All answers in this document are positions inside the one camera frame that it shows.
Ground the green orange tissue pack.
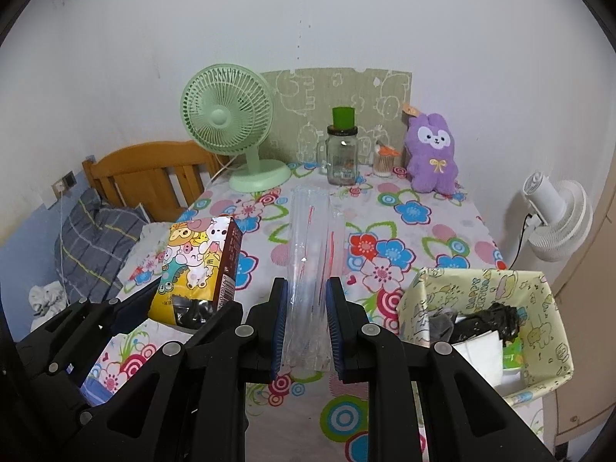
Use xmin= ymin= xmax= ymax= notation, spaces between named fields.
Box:
xmin=502 ymin=337 xmax=524 ymax=370

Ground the grey sock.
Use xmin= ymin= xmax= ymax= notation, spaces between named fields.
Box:
xmin=428 ymin=308 xmax=457 ymax=343

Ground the black plastic bag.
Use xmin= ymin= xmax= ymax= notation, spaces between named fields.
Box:
xmin=449 ymin=303 xmax=520 ymax=343

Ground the cartoon snack packet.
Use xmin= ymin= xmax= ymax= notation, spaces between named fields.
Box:
xmin=148 ymin=216 xmax=242 ymax=331

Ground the clear plastic pencil case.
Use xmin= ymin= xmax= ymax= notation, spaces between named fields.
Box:
xmin=283 ymin=185 xmax=346 ymax=372

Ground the white face mask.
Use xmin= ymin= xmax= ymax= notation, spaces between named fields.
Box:
xmin=453 ymin=331 xmax=503 ymax=387

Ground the crumpled grey white cloth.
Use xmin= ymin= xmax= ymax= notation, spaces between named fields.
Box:
xmin=28 ymin=281 xmax=68 ymax=331

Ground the grey plaid pillow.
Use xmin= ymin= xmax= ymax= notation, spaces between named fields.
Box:
xmin=54 ymin=188 xmax=148 ymax=303

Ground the white bed sheet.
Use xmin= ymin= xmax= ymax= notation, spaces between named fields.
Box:
xmin=117 ymin=222 xmax=171 ymax=293

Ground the yellow cartoon storage box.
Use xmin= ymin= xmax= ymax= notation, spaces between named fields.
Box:
xmin=397 ymin=268 xmax=574 ymax=406

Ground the beige door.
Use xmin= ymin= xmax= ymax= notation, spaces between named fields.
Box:
xmin=552 ymin=166 xmax=615 ymax=445

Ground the floral tablecloth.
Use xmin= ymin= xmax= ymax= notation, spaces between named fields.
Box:
xmin=78 ymin=161 xmax=545 ymax=462

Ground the white standing fan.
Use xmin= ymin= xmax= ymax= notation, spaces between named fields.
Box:
xmin=506 ymin=171 xmax=594 ymax=268

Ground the purple plush bunny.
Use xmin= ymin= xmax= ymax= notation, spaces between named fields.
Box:
xmin=404 ymin=113 xmax=459 ymax=195

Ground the toothpick jar orange lid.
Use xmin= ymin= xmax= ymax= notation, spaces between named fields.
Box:
xmin=373 ymin=142 xmax=401 ymax=177

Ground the green desk fan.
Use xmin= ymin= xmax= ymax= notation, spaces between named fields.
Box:
xmin=181 ymin=64 xmax=290 ymax=193

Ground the glass mason jar mug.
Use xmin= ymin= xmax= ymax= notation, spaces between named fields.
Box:
xmin=316 ymin=125 xmax=358 ymax=186

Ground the green patterned backboard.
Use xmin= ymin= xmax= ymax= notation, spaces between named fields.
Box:
xmin=259 ymin=68 xmax=412 ymax=164

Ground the green cup on jar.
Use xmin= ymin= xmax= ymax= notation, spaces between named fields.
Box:
xmin=332 ymin=106 xmax=355 ymax=131

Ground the wall power socket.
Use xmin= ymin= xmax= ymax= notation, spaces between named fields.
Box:
xmin=51 ymin=171 xmax=77 ymax=199

